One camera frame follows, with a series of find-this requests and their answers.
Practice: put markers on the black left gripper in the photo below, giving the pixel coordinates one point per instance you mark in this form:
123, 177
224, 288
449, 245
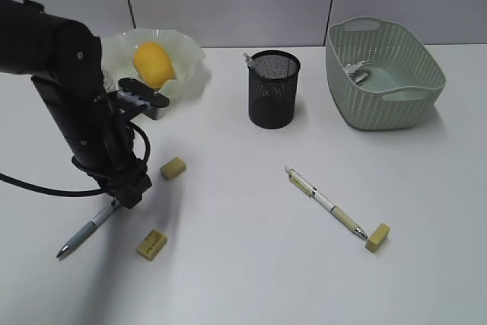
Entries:
117, 159

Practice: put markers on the grey grip pen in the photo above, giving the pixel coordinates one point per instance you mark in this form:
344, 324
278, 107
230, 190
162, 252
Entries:
250, 63

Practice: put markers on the yellow eraser with print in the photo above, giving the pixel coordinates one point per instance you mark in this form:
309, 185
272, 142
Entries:
152, 244

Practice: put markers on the white waste paper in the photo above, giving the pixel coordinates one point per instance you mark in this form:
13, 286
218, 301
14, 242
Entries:
357, 72

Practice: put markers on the wrist camera black silver box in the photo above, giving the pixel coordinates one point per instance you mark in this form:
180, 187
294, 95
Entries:
135, 97

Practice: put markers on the beige grip pen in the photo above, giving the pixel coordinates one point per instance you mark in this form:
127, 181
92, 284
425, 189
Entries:
311, 191

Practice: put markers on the green wavy glass plate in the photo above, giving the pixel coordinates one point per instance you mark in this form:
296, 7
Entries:
184, 52

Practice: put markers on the black mesh pen holder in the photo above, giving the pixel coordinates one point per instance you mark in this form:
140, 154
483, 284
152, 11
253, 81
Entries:
272, 93

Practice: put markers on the yellow eraser right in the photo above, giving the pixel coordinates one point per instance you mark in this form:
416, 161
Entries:
375, 240

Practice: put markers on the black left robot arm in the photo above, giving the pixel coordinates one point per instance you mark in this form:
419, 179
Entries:
63, 59

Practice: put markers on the plain yellow eraser upper left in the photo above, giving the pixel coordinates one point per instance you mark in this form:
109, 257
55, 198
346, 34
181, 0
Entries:
173, 168

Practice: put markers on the green plastic woven basket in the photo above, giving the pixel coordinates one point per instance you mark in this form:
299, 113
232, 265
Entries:
405, 78

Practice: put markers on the blue grip pen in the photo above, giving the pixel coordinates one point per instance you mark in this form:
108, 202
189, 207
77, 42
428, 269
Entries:
87, 230

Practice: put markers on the yellow mango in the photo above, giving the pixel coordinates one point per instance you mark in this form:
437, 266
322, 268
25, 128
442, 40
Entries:
153, 65

